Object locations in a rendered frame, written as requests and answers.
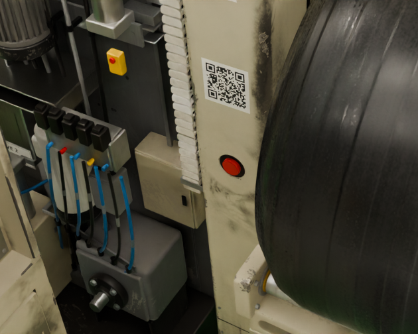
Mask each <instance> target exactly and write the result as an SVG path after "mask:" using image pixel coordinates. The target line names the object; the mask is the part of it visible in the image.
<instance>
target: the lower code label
mask: <svg viewBox="0 0 418 334"><path fill-rule="evenodd" d="M201 59H202V72H203V80H204V93H205V99H208V100H210V101H214V102H216V103H220V104H222V105H225V106H228V107H231V108H234V109H237V110H240V111H243V112H246V113H249V114H250V108H249V78H248V72H245V71H243V70H239V69H237V68H233V67H231V66H227V65H224V64H221V63H218V62H214V61H211V60H208V59H205V58H202V57H201Z"/></svg>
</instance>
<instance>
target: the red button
mask: <svg viewBox="0 0 418 334"><path fill-rule="evenodd" d="M222 166H223V168H224V170H225V171H226V172H227V173H229V174H231V175H238V174H239V173H240V171H241V167H240V165H239V164H238V163H237V162H236V161H235V160H234V159H232V158H226V159H225V160H224V161H223V163H222Z"/></svg>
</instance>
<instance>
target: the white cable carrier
mask: <svg viewBox="0 0 418 334"><path fill-rule="evenodd" d="M159 1H160V3H161V4H163V5H162V6H161V13H163V14H164V15H163V16H162V22H163V23H165V24H164V25H163V31H164V32H166V34H165V36H164V38H165V41H166V42H167V43H166V44H165V47H166V50H168V52H167V59H169V61H168V67H169V68H170V70H169V76H170V77H172V78H171V79H170V84H171V85H173V86H172V87H171V92H172V93H173V95H172V100H173V101H174V103H173V108H174V109H176V110H175V111H174V115H175V117H176V119H175V124H176V125H177V126H176V131H177V132H178V134H177V139H178V140H179V141H178V146H179V147H180V148H179V153H180V154H181V155H180V161H182V162H181V168H183V169H182V175H184V176H183V177H182V178H183V179H185V180H188V181H190V182H193V183H195V184H198V185H201V184H202V175H201V169H200V157H199V150H198V138H197V132H196V119H195V112H194V96H193V91H192V82H191V75H190V63H189V57H188V44H187V38H186V26H185V19H184V7H183V1H182V0H159ZM200 178H201V179H200ZM183 186H184V188H186V189H188V190H191V191H194V192H196V193H198V194H200V193H201V191H199V190H196V189H194V188H192V187H189V186H186V185H184V184H183Z"/></svg>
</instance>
